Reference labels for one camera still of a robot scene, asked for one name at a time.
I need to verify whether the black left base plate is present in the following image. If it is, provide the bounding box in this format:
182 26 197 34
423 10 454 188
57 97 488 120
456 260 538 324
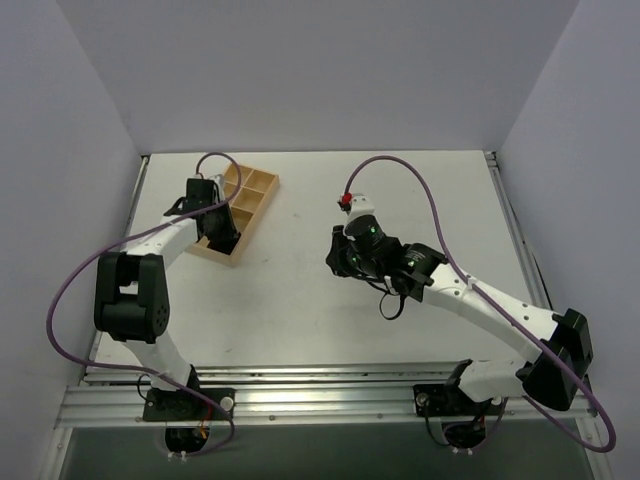
142 388 236 422

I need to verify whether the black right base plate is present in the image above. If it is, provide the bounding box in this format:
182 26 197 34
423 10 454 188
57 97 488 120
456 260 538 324
413 383 500 418

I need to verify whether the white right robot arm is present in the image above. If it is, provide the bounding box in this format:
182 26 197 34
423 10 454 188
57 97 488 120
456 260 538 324
326 221 593 413

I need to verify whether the wooden compartment tray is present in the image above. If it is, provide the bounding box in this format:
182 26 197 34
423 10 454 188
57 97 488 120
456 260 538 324
186 165 280 267

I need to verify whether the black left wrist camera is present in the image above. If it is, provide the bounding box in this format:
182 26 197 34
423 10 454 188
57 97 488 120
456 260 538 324
183 175 226 213

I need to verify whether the black underwear with beige waistband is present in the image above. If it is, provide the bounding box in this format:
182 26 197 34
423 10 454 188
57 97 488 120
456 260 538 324
207 237 239 256

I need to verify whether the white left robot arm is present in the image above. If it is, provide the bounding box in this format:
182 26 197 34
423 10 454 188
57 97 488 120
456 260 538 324
94 201 240 419

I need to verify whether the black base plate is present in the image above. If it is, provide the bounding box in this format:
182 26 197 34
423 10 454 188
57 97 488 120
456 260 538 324
413 383 500 418
142 388 236 422

